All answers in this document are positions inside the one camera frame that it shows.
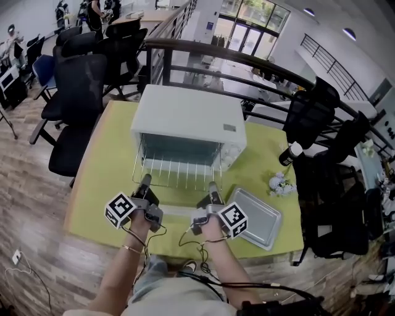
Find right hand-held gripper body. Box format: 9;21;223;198
190;194;249;239

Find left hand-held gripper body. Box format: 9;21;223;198
104;187;164;234

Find silver baking tray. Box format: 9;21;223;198
222;186;283;252

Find metal wire rack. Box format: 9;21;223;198
131;133;223;193

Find white toaster oven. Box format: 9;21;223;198
130;84;247;173

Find person's right forearm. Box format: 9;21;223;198
200;215;264;307

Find person's left forearm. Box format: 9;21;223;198
87;212;152;313

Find green tablecloth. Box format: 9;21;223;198
64;100;306;260

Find white artificial flower bunch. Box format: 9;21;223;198
268;171;298;198

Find person's shoe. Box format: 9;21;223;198
181;260;199;275

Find person's denim shorts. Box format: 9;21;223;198
131;255;170;297

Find black bottle with white cap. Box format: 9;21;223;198
278;141;304;167

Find black waist pack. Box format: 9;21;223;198
236;295;325;316

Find person's light shirt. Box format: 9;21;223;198
62;279;239;316

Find large black office chair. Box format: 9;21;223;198
28;53;109;188

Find black mesh office chair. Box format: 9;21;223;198
291;150;385;267
320;110;372;165
281;76;341;149

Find black curved metal railing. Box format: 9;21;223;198
144;38;395;157

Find black tripod stand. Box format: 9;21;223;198
0;107;19;140

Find cluttered side desk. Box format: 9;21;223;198
354;138;395;218

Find blue chair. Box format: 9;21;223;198
31;54;58;103

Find glass entrance door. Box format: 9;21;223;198
227;22;264;57

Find long wooden table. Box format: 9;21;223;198
110;9;180;27

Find white appliance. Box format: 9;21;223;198
0;64;21;93

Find black balcony railing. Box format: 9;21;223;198
300;33;370;102

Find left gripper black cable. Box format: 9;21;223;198
121;224;168;289

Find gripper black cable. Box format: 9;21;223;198
178;226;312;302
121;224;168;289

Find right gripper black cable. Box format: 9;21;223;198
178;226;312;302

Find white floor cable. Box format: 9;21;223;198
4;252;54;313

